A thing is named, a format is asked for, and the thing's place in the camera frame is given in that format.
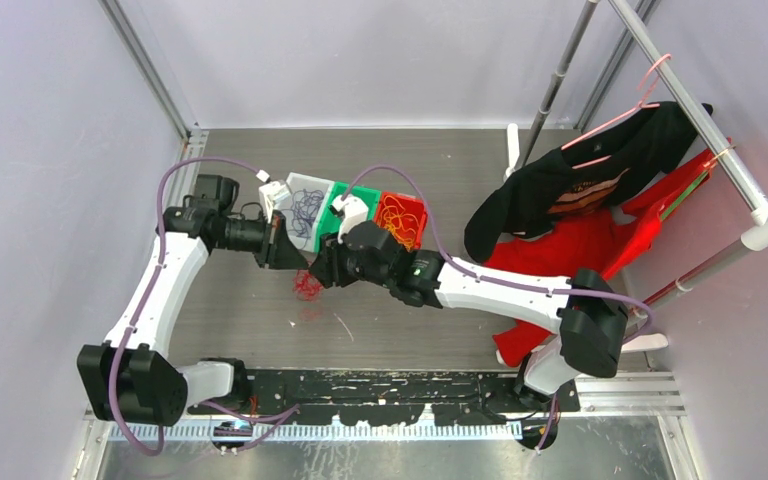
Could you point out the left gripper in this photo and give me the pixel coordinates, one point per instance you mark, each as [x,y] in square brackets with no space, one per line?
[278,251]

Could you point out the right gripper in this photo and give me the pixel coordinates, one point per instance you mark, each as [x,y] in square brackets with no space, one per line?
[323,268]

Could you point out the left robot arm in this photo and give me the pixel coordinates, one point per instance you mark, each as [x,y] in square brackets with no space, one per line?
[128,376]

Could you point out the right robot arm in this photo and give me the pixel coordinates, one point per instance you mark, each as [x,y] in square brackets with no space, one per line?
[585,318]

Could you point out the white plastic bin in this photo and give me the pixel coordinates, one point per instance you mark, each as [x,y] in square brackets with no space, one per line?
[303,211]

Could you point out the red plastic bin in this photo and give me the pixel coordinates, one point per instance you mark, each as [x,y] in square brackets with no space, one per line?
[405,217]

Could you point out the black t-shirt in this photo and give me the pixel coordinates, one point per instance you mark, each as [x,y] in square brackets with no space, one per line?
[538,195]

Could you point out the red t-shirt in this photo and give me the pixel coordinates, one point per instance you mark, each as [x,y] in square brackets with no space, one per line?
[595,240]

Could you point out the pink clothes hanger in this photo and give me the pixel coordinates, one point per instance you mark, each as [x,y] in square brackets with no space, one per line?
[643,104]

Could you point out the green clothes hanger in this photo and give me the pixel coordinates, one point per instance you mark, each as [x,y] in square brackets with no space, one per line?
[682,194]

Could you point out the metal clothes rack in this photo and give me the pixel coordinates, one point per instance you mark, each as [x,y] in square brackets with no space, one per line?
[709,138]

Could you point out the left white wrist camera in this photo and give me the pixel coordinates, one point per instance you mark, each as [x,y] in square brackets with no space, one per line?
[272,193]

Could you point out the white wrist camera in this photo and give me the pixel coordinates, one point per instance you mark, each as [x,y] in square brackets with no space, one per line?
[272,193]
[350,211]

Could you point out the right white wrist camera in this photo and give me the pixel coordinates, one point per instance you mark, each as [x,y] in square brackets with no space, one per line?
[350,211]

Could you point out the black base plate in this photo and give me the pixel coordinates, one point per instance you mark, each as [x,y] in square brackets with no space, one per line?
[386,398]

